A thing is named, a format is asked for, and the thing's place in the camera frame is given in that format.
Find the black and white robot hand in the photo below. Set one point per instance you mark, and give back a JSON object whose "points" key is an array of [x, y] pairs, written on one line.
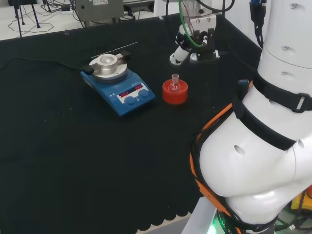
{"points": [[207, 52]]}

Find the clear glass round-bottom flask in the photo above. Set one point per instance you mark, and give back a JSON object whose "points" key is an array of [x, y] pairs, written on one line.
{"points": [[175, 88]]}

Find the thin metal probe rod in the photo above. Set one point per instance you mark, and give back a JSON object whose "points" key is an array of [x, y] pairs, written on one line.
{"points": [[126, 45]]}

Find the blue base laboratory heater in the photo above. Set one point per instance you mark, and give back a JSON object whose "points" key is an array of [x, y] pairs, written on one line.
{"points": [[126, 102]]}

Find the grey metal cabinet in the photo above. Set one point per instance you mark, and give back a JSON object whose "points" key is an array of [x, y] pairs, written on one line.
{"points": [[97, 12]]}

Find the black and white power adapter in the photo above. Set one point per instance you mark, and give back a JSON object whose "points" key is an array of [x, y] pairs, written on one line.
{"points": [[66, 8]]}

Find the black bench cloth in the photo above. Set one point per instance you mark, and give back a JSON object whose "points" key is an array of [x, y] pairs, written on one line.
{"points": [[97, 158]]}

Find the black tripod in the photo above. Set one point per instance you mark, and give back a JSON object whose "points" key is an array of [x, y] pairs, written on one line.
{"points": [[36, 17]]}

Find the yellow stop button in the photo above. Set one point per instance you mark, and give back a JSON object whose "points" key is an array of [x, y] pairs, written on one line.
{"points": [[298, 202]]}

